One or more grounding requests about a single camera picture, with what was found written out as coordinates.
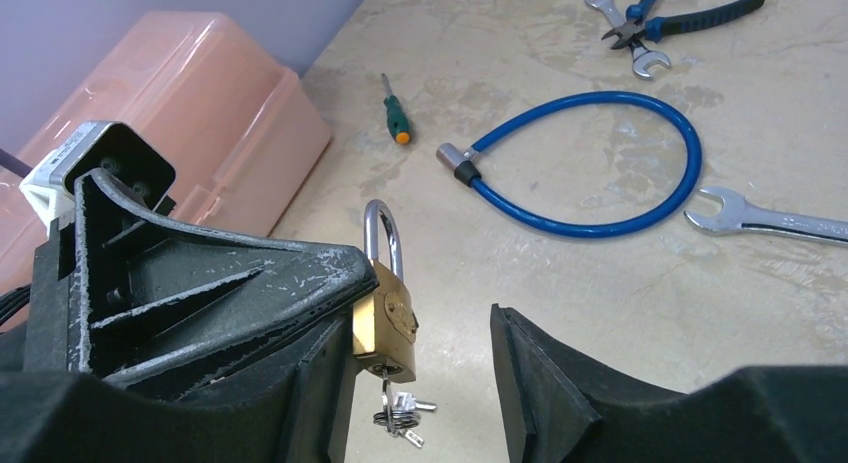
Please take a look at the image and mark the pink plastic storage box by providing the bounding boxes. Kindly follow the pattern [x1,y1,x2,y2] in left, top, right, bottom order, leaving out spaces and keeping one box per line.
[0,10,333,329]

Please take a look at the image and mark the large silver open wrench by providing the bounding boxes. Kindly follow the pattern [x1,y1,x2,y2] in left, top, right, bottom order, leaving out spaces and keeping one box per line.
[683,186,847,246]

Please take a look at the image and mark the small silver wrench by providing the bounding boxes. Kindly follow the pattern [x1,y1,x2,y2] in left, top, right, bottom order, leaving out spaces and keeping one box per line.
[584,0,672,81]

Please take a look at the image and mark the green handled screwdriver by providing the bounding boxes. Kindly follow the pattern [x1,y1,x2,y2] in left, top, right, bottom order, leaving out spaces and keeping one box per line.
[381,73,412,145]

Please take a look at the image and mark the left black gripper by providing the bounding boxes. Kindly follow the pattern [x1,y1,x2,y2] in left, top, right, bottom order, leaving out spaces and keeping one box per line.
[23,170,376,401]

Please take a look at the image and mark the brass padlock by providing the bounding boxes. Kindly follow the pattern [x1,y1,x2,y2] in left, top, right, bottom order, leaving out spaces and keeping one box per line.
[352,199,419,384]

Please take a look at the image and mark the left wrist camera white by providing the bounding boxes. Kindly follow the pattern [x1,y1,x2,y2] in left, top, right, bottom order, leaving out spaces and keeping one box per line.
[19,120,176,227]

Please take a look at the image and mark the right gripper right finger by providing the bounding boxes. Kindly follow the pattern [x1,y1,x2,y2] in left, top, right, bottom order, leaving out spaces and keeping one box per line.
[490,305,847,462]

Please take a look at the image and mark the key with ring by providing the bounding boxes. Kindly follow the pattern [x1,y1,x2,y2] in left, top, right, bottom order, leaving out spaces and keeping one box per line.
[372,369,438,449]

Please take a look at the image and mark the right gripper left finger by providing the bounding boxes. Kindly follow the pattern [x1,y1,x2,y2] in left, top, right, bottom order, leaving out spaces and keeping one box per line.
[1,318,358,462]

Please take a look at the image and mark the blue handled pliers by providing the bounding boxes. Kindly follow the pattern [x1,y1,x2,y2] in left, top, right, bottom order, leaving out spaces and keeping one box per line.
[601,0,766,50]

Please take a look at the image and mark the blue cable lock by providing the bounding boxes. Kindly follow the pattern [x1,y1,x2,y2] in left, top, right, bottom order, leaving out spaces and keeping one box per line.
[436,90,704,240]

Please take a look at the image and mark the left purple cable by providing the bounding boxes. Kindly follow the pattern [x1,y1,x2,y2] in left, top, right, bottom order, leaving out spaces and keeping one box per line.
[0,148,34,180]

